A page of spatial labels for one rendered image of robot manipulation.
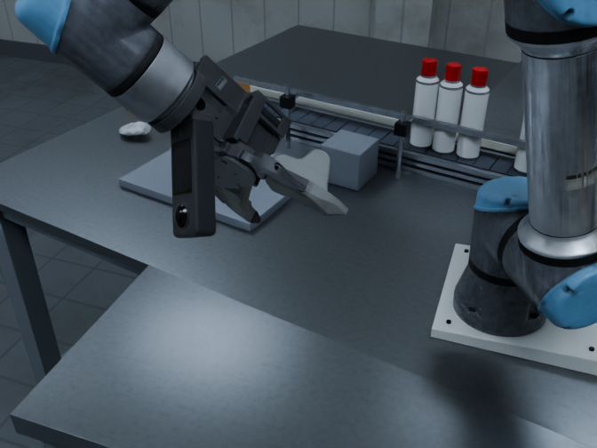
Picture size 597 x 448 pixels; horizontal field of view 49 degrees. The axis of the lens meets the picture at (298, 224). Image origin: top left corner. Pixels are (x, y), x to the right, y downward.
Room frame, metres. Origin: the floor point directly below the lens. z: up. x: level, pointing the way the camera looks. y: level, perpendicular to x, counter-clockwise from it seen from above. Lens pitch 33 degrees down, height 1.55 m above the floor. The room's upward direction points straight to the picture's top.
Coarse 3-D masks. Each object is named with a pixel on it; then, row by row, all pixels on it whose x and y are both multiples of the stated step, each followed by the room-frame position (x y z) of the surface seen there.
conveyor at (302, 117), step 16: (272, 112) 1.58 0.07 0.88; (304, 112) 1.58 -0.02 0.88; (320, 112) 1.58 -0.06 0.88; (320, 128) 1.49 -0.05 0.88; (336, 128) 1.48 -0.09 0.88; (352, 128) 1.48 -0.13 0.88; (368, 128) 1.48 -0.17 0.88; (384, 128) 1.48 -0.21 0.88; (384, 144) 1.40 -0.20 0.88; (432, 144) 1.39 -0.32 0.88; (448, 160) 1.32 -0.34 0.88; (464, 160) 1.31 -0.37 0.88; (480, 160) 1.31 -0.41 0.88; (496, 160) 1.31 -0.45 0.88; (512, 160) 1.31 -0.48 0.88
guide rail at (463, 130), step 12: (252, 84) 1.59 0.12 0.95; (264, 84) 1.58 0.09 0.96; (276, 84) 1.57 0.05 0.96; (300, 96) 1.52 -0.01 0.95; (312, 96) 1.50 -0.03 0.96; (324, 96) 1.49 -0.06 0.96; (360, 108) 1.43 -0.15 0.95; (372, 108) 1.42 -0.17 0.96; (384, 108) 1.41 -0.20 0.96; (420, 120) 1.36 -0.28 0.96; (432, 120) 1.35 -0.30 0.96; (468, 132) 1.30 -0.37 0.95; (480, 132) 1.28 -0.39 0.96; (492, 132) 1.28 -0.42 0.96; (516, 144) 1.24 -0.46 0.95
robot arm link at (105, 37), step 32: (32, 0) 0.54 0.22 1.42; (64, 0) 0.55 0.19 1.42; (96, 0) 0.55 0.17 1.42; (128, 0) 0.56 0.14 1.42; (32, 32) 0.56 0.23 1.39; (64, 32) 0.54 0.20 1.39; (96, 32) 0.55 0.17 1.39; (128, 32) 0.56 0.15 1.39; (96, 64) 0.55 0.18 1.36; (128, 64) 0.55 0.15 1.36
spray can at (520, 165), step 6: (522, 126) 1.27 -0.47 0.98; (522, 132) 1.26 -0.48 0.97; (522, 138) 1.26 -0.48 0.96; (522, 150) 1.25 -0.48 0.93; (516, 156) 1.27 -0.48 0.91; (522, 156) 1.25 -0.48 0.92; (516, 162) 1.26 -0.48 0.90; (522, 162) 1.25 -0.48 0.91; (516, 168) 1.26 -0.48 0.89; (522, 168) 1.25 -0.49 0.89
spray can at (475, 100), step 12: (480, 72) 1.32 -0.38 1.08; (480, 84) 1.32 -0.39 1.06; (468, 96) 1.32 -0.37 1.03; (480, 96) 1.31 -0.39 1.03; (468, 108) 1.32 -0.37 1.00; (480, 108) 1.31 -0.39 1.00; (468, 120) 1.31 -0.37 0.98; (480, 120) 1.31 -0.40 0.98; (468, 144) 1.31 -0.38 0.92; (480, 144) 1.32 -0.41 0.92; (468, 156) 1.31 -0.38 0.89
